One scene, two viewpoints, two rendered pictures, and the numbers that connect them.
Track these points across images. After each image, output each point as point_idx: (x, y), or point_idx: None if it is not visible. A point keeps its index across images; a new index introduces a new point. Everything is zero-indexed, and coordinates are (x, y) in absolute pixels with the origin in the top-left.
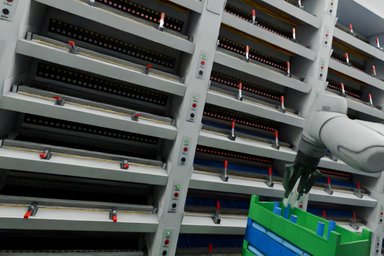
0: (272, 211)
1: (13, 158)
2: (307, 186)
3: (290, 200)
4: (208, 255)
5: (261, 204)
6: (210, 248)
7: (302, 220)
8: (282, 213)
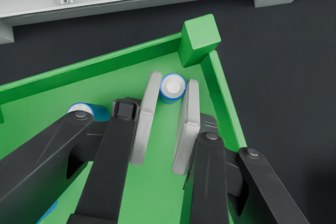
0: (117, 65)
1: None
2: (245, 222)
3: (185, 92)
4: None
5: (19, 88)
6: None
7: (226, 136)
8: (179, 53)
